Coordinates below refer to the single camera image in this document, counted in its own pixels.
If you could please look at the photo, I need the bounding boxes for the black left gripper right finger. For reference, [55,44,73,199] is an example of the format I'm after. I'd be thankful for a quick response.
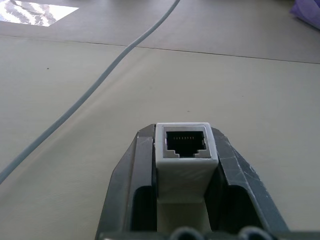
[205,126,291,233]

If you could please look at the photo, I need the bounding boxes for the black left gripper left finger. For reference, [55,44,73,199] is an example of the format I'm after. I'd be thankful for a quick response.
[95,124,158,240]

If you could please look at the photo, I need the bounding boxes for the white ethernet coupler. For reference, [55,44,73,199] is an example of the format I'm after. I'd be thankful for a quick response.
[154,122,219,204]

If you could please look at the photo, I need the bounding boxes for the purple bin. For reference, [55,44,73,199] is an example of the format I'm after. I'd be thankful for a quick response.
[289,0,320,31]

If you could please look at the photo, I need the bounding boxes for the black and white patterned sheet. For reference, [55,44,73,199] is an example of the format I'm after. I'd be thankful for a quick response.
[0,0,80,27]

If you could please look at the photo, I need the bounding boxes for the grey cable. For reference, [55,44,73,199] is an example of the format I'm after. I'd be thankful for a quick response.
[0,0,181,185]

